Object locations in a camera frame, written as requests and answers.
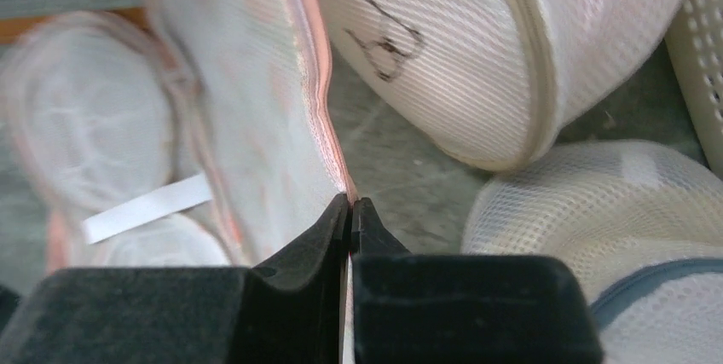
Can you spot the floral mesh laundry bag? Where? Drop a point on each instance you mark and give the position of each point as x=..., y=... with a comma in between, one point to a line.
x=205, y=141

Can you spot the orange wooden shelf rack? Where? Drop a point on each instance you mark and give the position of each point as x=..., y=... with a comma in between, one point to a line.
x=13, y=29

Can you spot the cream plastic laundry basket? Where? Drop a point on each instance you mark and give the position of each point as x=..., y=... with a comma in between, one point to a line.
x=694, y=42

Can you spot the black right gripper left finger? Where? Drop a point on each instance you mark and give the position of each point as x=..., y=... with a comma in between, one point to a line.
x=287, y=309

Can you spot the white mesh bag beige zipper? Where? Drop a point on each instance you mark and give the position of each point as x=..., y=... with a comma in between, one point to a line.
x=493, y=82

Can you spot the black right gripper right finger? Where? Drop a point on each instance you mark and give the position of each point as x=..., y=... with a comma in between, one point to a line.
x=422, y=308

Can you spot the white mesh bag grey zipper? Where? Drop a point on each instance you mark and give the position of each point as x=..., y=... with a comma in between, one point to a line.
x=638, y=223

